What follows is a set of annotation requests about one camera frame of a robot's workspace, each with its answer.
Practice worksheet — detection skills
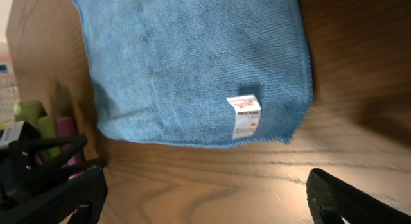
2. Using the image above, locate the white cloth care label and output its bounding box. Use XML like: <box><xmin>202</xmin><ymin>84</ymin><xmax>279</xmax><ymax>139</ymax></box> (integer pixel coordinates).
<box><xmin>227</xmin><ymin>94</ymin><xmax>261</xmax><ymax>139</ymax></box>

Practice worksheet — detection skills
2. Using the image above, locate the blue microfiber cloth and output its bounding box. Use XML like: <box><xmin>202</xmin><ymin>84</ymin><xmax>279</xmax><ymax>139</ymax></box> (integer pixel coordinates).
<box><xmin>72</xmin><ymin>0</ymin><xmax>313</xmax><ymax>148</ymax></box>

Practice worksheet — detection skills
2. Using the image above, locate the green folded cloth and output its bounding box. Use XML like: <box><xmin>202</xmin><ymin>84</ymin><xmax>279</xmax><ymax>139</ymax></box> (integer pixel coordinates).
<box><xmin>1</xmin><ymin>100</ymin><xmax>57</xmax><ymax>160</ymax></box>

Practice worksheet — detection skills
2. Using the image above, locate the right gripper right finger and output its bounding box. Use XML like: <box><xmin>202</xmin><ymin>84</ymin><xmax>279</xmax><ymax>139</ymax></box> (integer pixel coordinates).
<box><xmin>306</xmin><ymin>168</ymin><xmax>410</xmax><ymax>224</ymax></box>

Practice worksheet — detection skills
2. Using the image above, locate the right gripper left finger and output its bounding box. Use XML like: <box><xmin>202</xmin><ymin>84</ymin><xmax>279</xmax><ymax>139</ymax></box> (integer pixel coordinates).
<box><xmin>1</xmin><ymin>168</ymin><xmax>108</xmax><ymax>224</ymax></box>

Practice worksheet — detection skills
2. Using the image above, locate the bottom purple folded cloth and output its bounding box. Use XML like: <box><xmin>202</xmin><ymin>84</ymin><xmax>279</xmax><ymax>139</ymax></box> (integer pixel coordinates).
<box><xmin>56</xmin><ymin>116</ymin><xmax>86</xmax><ymax>180</ymax></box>

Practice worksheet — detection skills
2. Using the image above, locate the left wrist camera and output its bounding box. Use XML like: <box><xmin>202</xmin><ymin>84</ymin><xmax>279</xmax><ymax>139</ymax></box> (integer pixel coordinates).
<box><xmin>1</xmin><ymin>121</ymin><xmax>41</xmax><ymax>149</ymax></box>

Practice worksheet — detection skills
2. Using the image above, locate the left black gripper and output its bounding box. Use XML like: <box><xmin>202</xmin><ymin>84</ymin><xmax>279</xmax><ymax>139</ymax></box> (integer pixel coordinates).
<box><xmin>0</xmin><ymin>134</ymin><xmax>109</xmax><ymax>209</ymax></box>

